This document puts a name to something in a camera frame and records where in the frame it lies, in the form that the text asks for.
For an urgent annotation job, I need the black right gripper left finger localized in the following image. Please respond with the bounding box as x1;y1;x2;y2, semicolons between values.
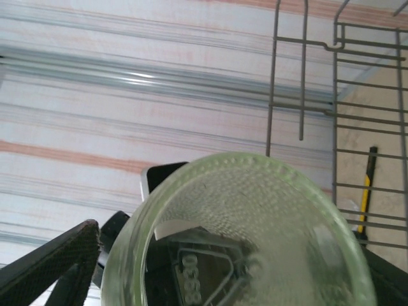
0;219;103;306

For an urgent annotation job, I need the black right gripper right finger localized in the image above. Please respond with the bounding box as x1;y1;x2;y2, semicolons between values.
360;245;408;306

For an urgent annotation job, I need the green textured glass cup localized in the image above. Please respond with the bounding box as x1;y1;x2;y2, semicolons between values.
100;152;379;306

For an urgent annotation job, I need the yellow-handled hammer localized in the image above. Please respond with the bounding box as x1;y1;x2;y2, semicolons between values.
356;146;379;246

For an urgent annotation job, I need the grey wire dish rack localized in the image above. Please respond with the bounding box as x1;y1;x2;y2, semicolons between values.
266;0;408;246

